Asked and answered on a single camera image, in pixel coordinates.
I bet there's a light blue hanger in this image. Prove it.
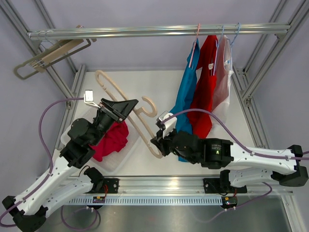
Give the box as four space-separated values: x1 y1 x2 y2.
212 25 225 75

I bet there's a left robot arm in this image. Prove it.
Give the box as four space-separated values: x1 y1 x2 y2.
1 99 139 232

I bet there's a beige empty hanger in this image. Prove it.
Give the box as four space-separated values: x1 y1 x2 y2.
29 39 96 74

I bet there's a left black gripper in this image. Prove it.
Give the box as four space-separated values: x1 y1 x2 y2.
89 99 138 146

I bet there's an aluminium hanging rail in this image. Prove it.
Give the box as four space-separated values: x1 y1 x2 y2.
28 23 291 41

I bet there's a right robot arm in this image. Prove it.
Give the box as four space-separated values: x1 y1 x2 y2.
151 130 309 192

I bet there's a blue wire hanger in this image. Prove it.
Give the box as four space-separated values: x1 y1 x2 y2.
230 22 241 47

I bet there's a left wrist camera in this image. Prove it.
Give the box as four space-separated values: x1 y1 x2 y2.
83 89 100 109

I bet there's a beige plastic hanger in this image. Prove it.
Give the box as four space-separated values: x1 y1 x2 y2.
95 70 163 159

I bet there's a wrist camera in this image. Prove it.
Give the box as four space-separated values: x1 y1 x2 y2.
83 89 100 109
156 111 177 138

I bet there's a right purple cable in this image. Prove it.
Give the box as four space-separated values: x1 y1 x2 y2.
160 108 309 161

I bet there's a white cable duct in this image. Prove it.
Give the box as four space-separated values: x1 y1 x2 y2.
64 195 223 206

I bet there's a magenta t shirt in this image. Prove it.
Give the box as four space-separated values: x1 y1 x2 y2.
91 122 129 162

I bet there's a white t shirt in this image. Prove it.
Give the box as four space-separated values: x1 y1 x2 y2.
211 35 234 123

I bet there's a right aluminium frame post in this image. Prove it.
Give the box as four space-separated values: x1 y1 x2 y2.
232 0 309 148

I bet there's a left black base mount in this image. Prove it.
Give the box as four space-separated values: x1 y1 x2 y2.
92 177 119 194

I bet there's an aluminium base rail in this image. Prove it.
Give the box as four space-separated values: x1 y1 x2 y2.
30 175 294 196

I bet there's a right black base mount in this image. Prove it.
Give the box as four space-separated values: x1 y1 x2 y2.
203 178 248 196

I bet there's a left aluminium frame post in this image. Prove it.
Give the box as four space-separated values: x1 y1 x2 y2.
0 0 87 150

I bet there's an aluminium frame post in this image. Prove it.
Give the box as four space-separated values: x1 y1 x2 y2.
232 0 309 148
0 0 87 150

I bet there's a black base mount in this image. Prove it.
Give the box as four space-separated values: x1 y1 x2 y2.
92 177 119 194
203 178 248 196

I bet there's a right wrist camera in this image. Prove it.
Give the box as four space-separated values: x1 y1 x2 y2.
156 111 177 138

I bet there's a blue t shirt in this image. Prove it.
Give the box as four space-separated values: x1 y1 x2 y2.
169 38 201 163

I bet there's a red t shirt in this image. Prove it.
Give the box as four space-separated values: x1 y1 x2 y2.
187 35 218 139

